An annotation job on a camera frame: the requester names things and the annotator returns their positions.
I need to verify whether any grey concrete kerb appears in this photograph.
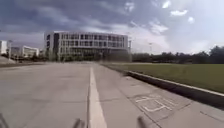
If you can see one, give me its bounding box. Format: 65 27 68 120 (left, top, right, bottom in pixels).
99 63 224 110

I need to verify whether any white painted ground marking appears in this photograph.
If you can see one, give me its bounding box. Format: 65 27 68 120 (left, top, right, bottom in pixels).
134 95 179 113

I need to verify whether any robot's own part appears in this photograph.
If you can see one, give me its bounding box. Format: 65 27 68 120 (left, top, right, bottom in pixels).
136 115 148 128
72 117 87 128

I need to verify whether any row of dark trees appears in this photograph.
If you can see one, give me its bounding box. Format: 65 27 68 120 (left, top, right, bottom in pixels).
131 45 224 65

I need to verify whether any green grass field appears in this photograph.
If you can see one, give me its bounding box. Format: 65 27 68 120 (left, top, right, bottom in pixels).
101 62 224 94

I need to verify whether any large white multi-storey building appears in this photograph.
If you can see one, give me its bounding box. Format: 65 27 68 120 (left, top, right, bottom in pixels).
44 30 130 62

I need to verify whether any low white building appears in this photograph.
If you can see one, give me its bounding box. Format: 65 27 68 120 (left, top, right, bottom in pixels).
10 45 40 60

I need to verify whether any white painted centre line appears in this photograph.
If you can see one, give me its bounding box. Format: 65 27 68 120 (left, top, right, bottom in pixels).
87 66 108 128

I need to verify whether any grey concrete road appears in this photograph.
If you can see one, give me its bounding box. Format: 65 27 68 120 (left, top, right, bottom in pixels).
0 62 224 128

